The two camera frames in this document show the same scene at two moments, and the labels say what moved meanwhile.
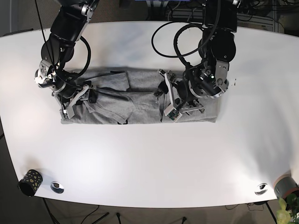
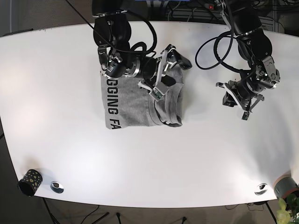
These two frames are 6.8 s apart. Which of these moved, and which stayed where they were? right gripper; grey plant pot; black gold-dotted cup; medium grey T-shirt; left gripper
Moved: left gripper; right gripper; medium grey T-shirt
Stayed: black gold-dotted cup; grey plant pot
